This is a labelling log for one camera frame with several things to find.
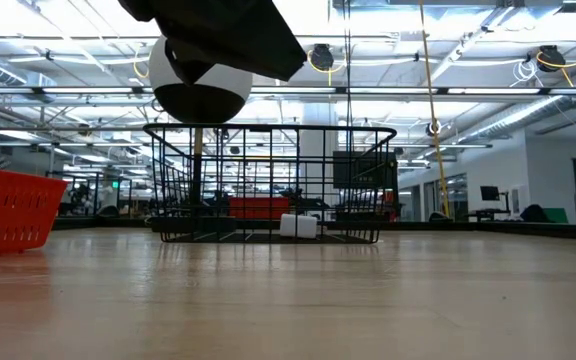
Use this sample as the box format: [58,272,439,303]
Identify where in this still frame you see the small white charger cube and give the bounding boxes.
[279,213,298,239]

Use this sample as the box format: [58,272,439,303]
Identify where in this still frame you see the large white wall charger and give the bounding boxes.
[295,214,319,240]

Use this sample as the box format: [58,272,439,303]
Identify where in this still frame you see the red storage bin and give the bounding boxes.
[226,195,292,221]

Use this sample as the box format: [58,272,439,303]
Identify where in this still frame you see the white globe table lamp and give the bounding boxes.
[148,34,254,235]

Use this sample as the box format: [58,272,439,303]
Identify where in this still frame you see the black display panel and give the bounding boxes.
[332,150,399,191]

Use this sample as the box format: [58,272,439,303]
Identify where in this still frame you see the red plastic basket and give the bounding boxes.
[0,164,69,259]

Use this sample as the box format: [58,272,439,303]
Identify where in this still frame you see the black bag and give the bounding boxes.
[519,203,552,224]

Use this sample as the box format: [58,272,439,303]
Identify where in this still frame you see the green panel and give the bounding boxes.
[542,207,570,225]

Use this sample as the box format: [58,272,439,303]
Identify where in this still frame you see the thin black hanging cable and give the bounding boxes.
[341,0,354,151]

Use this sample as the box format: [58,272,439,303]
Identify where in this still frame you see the black wire basket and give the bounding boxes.
[142,123,398,245]

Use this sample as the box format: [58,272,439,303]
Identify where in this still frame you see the yellow hanging cable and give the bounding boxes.
[417,0,452,217]

